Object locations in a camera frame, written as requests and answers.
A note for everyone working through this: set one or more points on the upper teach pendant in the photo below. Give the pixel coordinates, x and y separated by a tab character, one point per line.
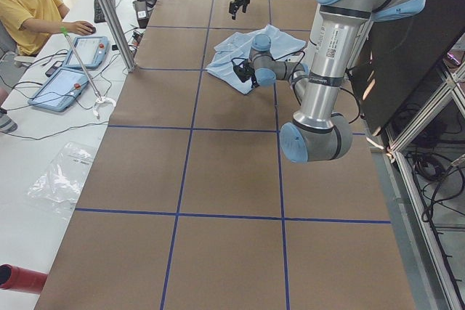
92	50

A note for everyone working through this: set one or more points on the reacher grabber stick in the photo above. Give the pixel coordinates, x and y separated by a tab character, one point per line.
100	100

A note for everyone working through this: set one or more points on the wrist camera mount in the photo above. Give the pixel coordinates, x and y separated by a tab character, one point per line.
243	71

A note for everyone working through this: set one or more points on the clear plastic bag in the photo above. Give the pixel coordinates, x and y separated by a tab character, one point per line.
58	189

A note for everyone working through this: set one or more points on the lower teach pendant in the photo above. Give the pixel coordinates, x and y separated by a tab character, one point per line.
60	90

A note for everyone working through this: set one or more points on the small black device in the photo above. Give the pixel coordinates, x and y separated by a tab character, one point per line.
53	69

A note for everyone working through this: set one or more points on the aluminium frame post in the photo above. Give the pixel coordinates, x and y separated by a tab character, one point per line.
118	34

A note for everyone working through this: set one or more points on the red tube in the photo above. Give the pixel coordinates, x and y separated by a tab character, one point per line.
22	280

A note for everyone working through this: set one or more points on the teach pendant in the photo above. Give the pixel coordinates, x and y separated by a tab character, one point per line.
92	50
60	90

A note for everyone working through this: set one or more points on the light blue button shirt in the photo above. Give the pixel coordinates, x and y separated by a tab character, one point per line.
247	59

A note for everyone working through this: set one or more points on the person in yellow shirt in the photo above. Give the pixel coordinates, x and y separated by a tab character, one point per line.
30	23

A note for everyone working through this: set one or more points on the black panel board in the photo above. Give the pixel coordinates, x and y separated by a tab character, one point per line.
398	56

